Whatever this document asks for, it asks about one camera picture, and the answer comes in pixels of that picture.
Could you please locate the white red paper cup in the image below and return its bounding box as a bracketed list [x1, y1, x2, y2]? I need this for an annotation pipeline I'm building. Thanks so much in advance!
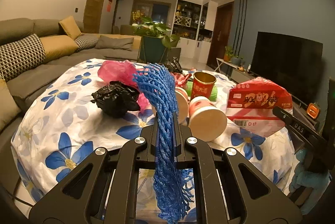
[175, 87, 189, 123]
[188, 96, 227, 142]

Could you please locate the black television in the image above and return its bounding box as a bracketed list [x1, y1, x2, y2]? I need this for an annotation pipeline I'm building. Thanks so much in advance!
[250, 32, 323, 104]

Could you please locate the orange square device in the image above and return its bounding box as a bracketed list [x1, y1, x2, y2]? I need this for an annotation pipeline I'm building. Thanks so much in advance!
[307, 103, 320, 120]

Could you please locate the red tissue pack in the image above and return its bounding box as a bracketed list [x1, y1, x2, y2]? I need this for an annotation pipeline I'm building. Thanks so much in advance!
[225, 77, 293, 138]

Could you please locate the green foam sleeve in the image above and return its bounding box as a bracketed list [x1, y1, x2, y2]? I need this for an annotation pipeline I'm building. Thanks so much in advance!
[184, 81, 218, 101]

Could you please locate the small white side table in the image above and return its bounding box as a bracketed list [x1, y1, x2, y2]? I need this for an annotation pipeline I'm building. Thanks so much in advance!
[215, 58, 238, 73]

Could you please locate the display shelf cabinet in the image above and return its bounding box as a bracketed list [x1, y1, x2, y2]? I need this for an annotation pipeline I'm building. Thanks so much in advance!
[172, 0, 212, 41]

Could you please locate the dark brown door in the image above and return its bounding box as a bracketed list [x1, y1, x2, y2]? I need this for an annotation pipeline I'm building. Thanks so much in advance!
[207, 2, 234, 69]

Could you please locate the small potted plant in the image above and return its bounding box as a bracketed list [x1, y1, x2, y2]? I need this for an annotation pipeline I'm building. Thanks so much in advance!
[224, 45, 235, 62]

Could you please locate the black plastic bag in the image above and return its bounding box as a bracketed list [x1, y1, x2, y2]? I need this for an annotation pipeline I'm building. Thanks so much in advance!
[90, 81, 140, 118]

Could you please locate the red crumpled snack wrapper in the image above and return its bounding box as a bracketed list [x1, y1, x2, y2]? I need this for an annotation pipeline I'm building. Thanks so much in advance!
[170, 73, 192, 88]

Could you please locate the pink plastic bag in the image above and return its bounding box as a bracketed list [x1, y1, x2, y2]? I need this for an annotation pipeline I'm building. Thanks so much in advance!
[98, 61, 150, 112]

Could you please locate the blue foam fruit net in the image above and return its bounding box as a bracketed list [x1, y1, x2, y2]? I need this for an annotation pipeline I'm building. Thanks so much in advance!
[133, 63, 194, 223]

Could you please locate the yellow seat cushion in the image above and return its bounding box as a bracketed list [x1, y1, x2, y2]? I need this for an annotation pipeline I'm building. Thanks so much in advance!
[40, 35, 78, 62]

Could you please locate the grey throw pillow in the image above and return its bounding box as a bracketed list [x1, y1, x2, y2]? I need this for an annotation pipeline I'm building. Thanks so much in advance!
[95, 36, 134, 50]

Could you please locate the red gold paper cup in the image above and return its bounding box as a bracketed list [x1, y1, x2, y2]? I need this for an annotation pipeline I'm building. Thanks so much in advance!
[191, 71, 216, 100]

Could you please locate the wooden door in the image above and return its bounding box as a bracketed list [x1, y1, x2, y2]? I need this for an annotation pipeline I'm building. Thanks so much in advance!
[83, 0, 104, 33]

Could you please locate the floral blue white tablecloth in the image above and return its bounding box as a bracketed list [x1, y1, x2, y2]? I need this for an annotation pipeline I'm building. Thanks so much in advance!
[11, 58, 298, 201]

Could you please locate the houndstooth patterned cushion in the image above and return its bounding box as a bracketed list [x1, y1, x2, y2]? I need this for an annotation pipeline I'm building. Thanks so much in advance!
[1, 34, 45, 82]

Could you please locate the yellow back pillow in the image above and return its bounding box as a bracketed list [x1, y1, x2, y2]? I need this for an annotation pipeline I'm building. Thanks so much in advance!
[59, 16, 82, 40]

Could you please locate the green potted plant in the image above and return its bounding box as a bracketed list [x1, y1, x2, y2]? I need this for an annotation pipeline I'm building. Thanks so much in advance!
[132, 17, 180, 64]

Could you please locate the blue gloved right hand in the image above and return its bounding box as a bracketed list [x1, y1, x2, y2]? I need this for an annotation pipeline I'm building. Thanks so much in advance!
[289, 149, 332, 215]

